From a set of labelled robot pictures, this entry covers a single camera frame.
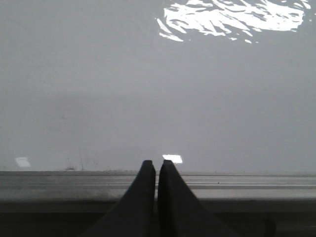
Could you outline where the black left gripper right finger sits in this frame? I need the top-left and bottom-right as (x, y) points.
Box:
(158, 160), (239, 237)

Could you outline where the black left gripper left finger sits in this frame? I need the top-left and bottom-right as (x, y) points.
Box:
(80, 160), (156, 237)

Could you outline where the white whiteboard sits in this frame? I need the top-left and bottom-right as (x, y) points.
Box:
(0, 0), (316, 173)

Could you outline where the aluminium whiteboard frame rail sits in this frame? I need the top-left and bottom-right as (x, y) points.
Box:
(0, 171), (316, 213)

